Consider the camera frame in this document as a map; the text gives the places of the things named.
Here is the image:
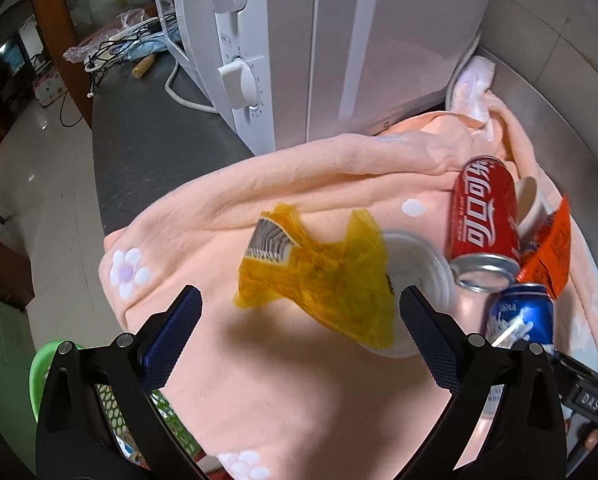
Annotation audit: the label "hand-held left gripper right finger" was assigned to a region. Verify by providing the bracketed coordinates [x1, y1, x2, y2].
[398, 286, 567, 480]

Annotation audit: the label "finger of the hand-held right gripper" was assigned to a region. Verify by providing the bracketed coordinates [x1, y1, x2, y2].
[549, 351, 598, 386]

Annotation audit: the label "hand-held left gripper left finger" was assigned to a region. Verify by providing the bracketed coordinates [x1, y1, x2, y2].
[35, 285, 203, 480]

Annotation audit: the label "white round plastic lid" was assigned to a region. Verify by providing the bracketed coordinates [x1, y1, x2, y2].
[369, 230, 454, 359]

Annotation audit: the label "blue drink can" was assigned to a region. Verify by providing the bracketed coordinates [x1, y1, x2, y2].
[483, 283, 555, 351]

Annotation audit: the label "orange snack wrapper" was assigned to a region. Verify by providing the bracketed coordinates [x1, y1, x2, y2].
[516, 195, 572, 301]

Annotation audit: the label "yellow plastic wrapper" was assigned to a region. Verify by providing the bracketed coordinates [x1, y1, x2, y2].
[234, 203, 397, 351]

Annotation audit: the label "green plastic basket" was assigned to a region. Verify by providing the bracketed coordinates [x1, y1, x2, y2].
[29, 341, 200, 480]

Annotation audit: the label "red cola can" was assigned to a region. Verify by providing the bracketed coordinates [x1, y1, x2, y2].
[449, 156, 522, 293]

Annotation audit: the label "white paper cup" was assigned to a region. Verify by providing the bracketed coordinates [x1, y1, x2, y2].
[514, 176, 555, 241]

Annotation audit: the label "green floor cabinet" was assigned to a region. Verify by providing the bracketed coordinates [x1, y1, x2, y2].
[0, 290, 44, 436]

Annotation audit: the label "wooden pillar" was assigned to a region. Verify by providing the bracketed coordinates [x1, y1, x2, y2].
[0, 225, 34, 311]

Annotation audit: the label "peach flower blanket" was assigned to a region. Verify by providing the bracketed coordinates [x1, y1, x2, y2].
[99, 102, 598, 480]

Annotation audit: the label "white pink cloth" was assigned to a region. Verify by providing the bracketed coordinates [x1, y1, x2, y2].
[452, 56, 497, 123]

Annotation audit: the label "short wooden stick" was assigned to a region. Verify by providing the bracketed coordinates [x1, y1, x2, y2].
[131, 55, 157, 79]

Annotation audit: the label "polka dot cushions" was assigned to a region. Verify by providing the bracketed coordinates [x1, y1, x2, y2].
[34, 71, 66, 107]

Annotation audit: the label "pink clear plastic bag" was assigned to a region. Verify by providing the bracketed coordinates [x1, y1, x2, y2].
[63, 10, 155, 63]

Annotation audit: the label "white microwave oven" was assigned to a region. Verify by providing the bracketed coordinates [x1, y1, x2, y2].
[146, 0, 497, 157]

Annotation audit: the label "power strip with cables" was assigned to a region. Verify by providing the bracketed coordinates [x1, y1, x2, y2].
[84, 17, 176, 101]

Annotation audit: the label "wooden door frame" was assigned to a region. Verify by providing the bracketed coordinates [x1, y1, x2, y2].
[31, 0, 94, 128]

